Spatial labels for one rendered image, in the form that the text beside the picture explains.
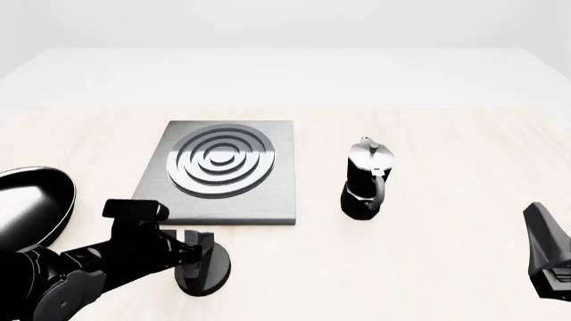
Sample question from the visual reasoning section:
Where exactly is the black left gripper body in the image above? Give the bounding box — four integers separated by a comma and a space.
156, 233, 203, 269

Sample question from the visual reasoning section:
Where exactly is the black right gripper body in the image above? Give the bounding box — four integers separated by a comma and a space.
527, 265, 571, 302

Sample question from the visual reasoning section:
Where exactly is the black frying pan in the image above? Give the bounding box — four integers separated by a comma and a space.
0, 166, 78, 251

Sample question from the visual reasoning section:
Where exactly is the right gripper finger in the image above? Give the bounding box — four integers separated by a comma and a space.
522, 201, 571, 273

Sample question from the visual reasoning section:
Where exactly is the round black stove knob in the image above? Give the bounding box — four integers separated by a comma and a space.
174, 238, 233, 298

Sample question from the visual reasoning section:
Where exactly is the black moka pot, silver lid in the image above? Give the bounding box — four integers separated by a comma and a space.
340, 136, 397, 222

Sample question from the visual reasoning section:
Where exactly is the grey stove plate with rings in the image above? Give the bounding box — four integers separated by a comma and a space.
131, 119, 298, 226

